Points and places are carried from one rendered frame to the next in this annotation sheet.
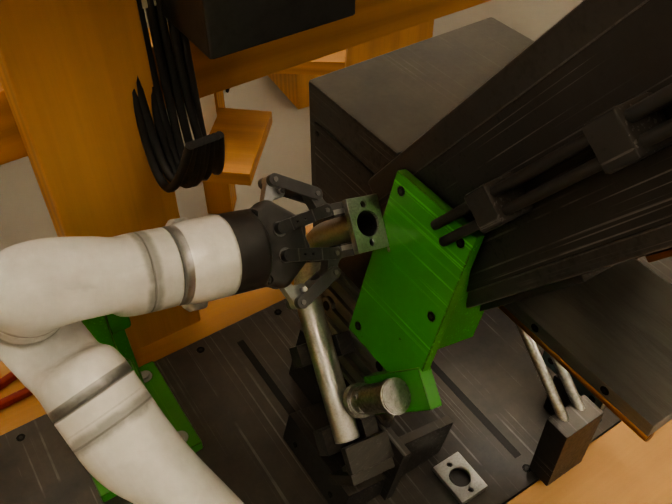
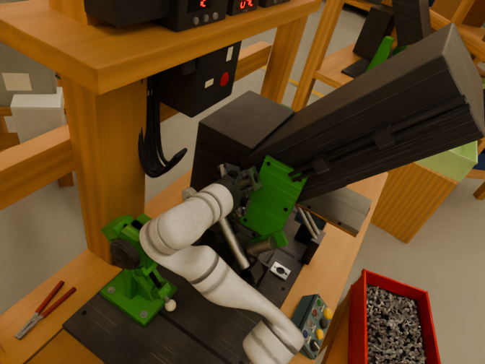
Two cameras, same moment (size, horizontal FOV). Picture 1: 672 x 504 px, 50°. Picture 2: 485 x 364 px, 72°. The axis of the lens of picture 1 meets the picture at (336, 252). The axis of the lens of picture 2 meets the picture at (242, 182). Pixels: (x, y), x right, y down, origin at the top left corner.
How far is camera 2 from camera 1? 0.38 m
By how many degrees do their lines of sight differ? 27
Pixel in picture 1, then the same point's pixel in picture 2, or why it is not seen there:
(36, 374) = (180, 265)
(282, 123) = not seen: hidden behind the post
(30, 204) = not seen: outside the picture
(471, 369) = not seen: hidden behind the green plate
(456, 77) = (253, 115)
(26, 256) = (182, 213)
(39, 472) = (103, 325)
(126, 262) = (204, 209)
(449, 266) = (294, 189)
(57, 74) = (115, 129)
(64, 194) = (107, 185)
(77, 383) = (208, 263)
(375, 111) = (233, 132)
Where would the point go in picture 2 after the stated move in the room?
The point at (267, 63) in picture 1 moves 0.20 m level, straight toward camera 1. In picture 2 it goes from (167, 114) to (196, 154)
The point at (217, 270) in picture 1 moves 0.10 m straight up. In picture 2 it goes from (228, 206) to (237, 168)
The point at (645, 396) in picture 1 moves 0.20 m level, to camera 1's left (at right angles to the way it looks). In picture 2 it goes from (352, 222) to (293, 238)
